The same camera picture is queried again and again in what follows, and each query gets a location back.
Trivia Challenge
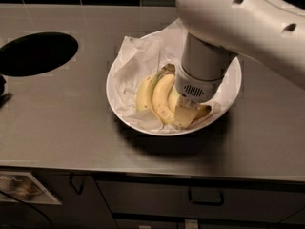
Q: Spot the dark cabinet door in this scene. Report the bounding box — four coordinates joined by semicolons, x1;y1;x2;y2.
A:
0;169;117;229

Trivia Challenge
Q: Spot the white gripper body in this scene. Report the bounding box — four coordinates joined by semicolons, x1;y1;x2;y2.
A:
175;66;223;103

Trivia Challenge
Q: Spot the dark drawer front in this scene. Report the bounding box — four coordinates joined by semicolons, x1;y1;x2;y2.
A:
98;181;305;222

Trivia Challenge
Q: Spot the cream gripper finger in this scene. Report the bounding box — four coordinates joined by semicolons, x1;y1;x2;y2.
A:
174;103;198;128

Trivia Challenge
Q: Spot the printed sheet on cabinet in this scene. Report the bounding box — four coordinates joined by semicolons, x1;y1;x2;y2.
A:
0;171;61;205

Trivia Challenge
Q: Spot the yellow banana bunch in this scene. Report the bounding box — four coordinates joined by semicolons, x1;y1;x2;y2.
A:
136;64;212;128

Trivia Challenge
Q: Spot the round black counter opening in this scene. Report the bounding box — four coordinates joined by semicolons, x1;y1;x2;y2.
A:
0;32;78;77

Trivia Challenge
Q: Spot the black drawer handle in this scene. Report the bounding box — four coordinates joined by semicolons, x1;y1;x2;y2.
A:
188;188;224;206

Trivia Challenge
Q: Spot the white bowl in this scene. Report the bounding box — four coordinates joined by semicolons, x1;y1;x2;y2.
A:
105;29;243;136

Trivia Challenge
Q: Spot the black cabinet door handle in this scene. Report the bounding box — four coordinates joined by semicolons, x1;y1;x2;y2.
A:
69;173;86;196

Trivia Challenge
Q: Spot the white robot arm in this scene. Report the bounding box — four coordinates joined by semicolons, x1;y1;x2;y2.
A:
175;0;305;107

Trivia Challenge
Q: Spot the white crumpled paper liner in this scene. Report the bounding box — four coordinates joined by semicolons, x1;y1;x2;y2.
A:
112;18;223;133

